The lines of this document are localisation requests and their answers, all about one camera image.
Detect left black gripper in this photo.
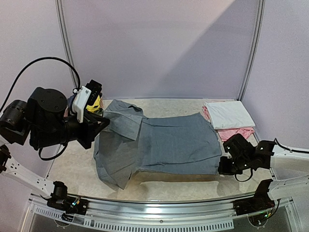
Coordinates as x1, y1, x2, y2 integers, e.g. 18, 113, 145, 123
33, 108, 110, 148

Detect grey blue button shirt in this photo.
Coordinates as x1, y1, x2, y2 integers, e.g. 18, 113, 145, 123
94, 100, 222, 189

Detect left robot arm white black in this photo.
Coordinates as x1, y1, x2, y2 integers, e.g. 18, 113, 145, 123
0, 87, 110, 210

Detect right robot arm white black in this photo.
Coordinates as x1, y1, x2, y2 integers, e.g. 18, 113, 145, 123
218, 134, 309, 211

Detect pink plastic laundry basket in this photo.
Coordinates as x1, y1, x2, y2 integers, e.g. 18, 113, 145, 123
64, 98, 103, 119

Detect yellow garment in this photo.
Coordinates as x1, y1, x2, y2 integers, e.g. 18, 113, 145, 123
86, 95, 102, 113

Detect pink folded garment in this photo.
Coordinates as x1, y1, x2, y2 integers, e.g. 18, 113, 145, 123
202, 106, 255, 142

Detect navy blue garment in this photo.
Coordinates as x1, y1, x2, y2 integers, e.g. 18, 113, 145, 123
67, 95, 75, 115

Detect white folded shirt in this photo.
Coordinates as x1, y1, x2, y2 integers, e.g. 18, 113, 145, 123
204, 101, 255, 130

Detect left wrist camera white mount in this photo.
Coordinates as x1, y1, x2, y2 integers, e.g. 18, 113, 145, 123
70, 80, 102, 123

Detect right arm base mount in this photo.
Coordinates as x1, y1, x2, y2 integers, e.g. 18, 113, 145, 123
232, 179, 275, 216

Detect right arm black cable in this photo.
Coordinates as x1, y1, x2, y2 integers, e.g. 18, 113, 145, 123
234, 137, 309, 182

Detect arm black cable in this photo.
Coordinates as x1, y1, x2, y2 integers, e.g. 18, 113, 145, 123
0, 57, 82, 161
234, 137, 309, 182

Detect left aluminium corner post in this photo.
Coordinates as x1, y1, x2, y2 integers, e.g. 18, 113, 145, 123
55, 0, 81, 89

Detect aluminium corner post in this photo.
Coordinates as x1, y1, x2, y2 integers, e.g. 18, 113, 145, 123
55, 0, 81, 89
237, 0, 266, 101

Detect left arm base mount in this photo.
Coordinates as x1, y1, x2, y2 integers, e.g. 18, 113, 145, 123
47, 181, 89, 215

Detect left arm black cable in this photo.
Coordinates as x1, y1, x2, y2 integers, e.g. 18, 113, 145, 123
0, 57, 82, 161

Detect aluminium front rail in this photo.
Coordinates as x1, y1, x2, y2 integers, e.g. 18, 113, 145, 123
22, 194, 301, 232

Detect right aluminium corner post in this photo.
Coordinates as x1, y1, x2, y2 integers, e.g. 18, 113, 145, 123
237, 0, 266, 101

